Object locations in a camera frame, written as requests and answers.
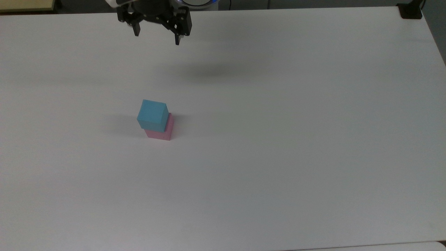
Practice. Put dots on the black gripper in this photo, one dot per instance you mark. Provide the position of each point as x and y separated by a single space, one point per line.
153 9

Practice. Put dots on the blue cube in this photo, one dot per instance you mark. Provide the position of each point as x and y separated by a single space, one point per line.
152 115

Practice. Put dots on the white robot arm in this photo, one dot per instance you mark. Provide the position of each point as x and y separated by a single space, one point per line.
112 2

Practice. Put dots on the pink cube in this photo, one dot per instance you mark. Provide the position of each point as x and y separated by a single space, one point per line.
167 131

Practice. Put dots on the yellow wooden board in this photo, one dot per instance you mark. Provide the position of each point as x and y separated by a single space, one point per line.
26 5

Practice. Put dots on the black table clamp mount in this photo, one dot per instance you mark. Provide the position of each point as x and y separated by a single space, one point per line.
410 9

